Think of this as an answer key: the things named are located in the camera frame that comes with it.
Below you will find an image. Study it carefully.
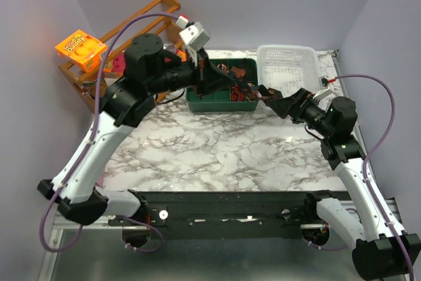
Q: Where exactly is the white plastic basket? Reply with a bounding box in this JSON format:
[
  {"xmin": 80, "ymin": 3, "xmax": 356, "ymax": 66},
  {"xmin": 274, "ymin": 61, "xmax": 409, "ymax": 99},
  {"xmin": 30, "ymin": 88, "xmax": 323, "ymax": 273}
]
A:
[{"xmin": 257, "ymin": 45, "xmax": 322, "ymax": 95}]

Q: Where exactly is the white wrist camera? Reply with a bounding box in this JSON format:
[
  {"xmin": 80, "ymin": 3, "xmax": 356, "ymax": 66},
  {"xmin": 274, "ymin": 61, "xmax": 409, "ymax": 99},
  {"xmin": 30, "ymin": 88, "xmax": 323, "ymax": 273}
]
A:
[
  {"xmin": 313, "ymin": 86, "xmax": 334, "ymax": 102},
  {"xmin": 179, "ymin": 22, "xmax": 210, "ymax": 51}
]

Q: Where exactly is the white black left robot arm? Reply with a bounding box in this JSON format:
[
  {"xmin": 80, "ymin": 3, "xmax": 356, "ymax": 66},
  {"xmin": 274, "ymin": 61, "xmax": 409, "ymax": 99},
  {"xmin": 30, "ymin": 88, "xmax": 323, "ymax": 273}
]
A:
[{"xmin": 37, "ymin": 34, "xmax": 234, "ymax": 226}]

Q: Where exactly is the pink sponge box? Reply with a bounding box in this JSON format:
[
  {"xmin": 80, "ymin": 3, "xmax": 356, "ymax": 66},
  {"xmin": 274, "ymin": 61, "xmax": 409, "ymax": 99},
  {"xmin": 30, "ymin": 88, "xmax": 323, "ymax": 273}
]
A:
[{"xmin": 103, "ymin": 53, "xmax": 126, "ymax": 79}]

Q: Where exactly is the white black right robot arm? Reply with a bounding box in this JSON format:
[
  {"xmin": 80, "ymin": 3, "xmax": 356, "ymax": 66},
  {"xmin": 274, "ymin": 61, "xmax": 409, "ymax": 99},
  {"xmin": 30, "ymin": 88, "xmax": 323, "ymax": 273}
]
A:
[{"xmin": 259, "ymin": 85, "xmax": 420, "ymax": 280}]

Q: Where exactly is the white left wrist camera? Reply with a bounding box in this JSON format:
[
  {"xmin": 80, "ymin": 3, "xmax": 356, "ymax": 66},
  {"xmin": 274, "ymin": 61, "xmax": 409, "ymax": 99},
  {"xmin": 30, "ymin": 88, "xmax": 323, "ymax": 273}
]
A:
[{"xmin": 179, "ymin": 22, "xmax": 210, "ymax": 51}]

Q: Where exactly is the food can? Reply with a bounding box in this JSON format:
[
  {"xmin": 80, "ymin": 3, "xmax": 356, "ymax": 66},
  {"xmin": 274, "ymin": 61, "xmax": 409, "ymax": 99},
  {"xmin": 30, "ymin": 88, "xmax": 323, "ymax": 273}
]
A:
[{"xmin": 82, "ymin": 78, "xmax": 108, "ymax": 100}]

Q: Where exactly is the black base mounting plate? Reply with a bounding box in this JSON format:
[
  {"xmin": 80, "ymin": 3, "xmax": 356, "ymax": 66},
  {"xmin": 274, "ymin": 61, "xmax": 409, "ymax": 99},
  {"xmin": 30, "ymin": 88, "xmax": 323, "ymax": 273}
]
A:
[{"xmin": 108, "ymin": 190, "xmax": 349, "ymax": 241}]

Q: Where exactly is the rolled orange black tie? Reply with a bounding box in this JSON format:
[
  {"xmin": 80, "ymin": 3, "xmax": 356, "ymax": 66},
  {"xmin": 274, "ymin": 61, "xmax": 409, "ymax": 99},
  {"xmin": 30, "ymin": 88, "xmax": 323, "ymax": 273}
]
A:
[{"xmin": 230, "ymin": 86, "xmax": 245, "ymax": 102}]

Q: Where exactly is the silver metal spoon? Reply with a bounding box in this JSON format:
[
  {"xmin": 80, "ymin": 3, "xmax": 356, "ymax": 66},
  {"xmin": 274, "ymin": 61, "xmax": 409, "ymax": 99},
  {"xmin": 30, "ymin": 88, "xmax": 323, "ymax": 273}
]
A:
[{"xmin": 163, "ymin": 41, "xmax": 177, "ymax": 53}]

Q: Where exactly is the small orange pink box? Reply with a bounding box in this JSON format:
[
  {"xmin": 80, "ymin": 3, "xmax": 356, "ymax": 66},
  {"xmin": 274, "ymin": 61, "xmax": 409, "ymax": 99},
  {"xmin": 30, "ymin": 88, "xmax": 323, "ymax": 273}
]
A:
[{"xmin": 176, "ymin": 49, "xmax": 188, "ymax": 62}]

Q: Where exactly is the large orange sponge box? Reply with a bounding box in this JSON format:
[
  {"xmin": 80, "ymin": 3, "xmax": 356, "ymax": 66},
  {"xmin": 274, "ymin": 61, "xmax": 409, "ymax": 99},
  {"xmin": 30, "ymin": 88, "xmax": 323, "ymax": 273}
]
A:
[{"xmin": 55, "ymin": 30, "xmax": 108, "ymax": 73}]

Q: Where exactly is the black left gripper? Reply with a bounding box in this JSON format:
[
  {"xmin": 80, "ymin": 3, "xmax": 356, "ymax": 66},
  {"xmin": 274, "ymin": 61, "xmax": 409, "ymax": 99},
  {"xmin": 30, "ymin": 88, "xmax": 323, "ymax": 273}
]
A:
[{"xmin": 147, "ymin": 44, "xmax": 235, "ymax": 99}]

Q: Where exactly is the rolled beige patterned tie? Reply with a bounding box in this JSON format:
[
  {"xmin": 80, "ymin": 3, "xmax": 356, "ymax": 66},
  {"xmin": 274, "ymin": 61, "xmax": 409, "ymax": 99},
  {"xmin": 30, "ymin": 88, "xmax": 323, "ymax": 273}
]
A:
[{"xmin": 243, "ymin": 86, "xmax": 259, "ymax": 101}]

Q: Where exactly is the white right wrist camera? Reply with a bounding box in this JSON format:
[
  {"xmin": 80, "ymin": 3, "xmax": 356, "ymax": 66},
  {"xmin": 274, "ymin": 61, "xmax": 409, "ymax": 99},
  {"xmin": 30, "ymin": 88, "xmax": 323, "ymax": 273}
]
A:
[{"xmin": 313, "ymin": 86, "xmax": 334, "ymax": 102}]

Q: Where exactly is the green compartment organizer tray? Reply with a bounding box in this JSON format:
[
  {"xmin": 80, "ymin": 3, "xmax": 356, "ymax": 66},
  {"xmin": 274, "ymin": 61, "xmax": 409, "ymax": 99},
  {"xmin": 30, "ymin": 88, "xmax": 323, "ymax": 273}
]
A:
[{"xmin": 186, "ymin": 58, "xmax": 258, "ymax": 113}]

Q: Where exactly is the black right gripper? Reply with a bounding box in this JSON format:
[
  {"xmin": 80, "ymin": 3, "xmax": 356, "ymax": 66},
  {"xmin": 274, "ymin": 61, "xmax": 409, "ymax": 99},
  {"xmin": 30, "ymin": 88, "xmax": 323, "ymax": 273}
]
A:
[{"xmin": 267, "ymin": 87, "xmax": 334, "ymax": 137}]

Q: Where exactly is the dark orange-patterned necktie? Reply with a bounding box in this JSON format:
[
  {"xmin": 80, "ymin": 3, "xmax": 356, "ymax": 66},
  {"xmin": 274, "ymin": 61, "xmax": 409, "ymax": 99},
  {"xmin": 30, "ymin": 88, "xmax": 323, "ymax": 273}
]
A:
[{"xmin": 225, "ymin": 66, "xmax": 268, "ymax": 101}]

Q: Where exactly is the aluminium frame rail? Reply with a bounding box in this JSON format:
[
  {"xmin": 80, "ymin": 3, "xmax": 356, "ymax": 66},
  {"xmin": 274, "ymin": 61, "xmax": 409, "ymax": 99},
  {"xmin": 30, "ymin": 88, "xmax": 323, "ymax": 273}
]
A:
[{"xmin": 36, "ymin": 211, "xmax": 114, "ymax": 281}]

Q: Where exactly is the wooden three-tier rack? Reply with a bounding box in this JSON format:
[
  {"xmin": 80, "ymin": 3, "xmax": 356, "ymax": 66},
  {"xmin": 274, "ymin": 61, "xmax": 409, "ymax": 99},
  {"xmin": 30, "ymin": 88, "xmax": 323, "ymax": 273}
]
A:
[{"xmin": 55, "ymin": 0, "xmax": 181, "ymax": 112}]

